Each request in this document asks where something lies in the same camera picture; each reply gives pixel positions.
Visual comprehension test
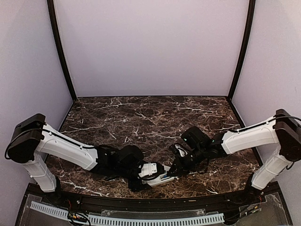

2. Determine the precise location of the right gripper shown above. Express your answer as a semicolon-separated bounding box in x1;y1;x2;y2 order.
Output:
167;145;206;177

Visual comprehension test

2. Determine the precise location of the white remote control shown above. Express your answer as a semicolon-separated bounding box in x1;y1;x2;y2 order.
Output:
142;175;177;187

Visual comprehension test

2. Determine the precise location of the white battery cover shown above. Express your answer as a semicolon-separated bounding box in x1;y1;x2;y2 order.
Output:
164;165;170;171

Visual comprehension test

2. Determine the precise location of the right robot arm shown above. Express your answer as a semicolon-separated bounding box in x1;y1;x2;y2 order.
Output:
167;109;301;204

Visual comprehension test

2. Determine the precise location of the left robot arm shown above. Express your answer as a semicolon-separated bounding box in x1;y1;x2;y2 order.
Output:
4;113;167;205

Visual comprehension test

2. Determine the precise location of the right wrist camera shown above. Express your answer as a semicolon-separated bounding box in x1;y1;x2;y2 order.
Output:
169;143;189;157

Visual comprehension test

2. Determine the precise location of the black curved table rail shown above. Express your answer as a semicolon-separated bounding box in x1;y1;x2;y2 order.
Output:
43;191;266;214

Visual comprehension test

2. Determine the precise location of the grey slotted cable duct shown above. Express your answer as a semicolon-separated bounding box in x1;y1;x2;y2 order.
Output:
30;201;224;226

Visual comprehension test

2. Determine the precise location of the right black frame post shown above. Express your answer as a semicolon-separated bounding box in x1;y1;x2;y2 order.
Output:
228;0;256;99

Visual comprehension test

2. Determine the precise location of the black frame post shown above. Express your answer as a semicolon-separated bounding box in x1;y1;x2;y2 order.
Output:
47;0;77;102
228;0;256;99

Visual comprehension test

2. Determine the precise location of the left black frame post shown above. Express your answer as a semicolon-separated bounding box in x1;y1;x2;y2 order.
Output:
47;0;77;102

